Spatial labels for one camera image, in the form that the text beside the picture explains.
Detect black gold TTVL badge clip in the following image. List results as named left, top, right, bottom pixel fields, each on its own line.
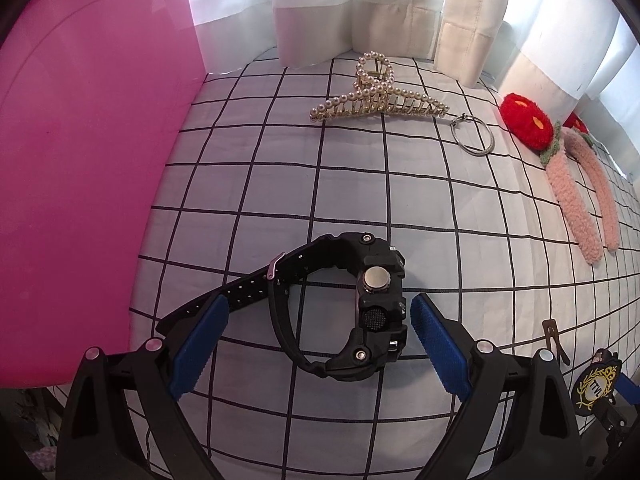
left=570, top=348, right=622, bottom=416

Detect black digital wrist watch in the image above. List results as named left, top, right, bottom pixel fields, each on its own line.
left=156, top=232, right=408, bottom=382

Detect pink fuzzy headband red flowers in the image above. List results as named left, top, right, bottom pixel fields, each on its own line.
left=499, top=93, right=620, bottom=266

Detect silver hoop ring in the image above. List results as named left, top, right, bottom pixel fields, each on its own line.
left=448, top=114, right=496, bottom=155

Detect pearl gold hair claw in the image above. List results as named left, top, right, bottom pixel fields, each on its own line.
left=309, top=51, right=449, bottom=122

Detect small black hair clip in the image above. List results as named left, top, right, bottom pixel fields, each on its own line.
left=541, top=318, right=570, bottom=366

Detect pink plastic basin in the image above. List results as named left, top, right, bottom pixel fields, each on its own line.
left=1, top=0, right=205, bottom=388

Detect white curtain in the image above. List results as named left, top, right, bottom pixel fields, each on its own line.
left=189, top=0, right=639, bottom=181

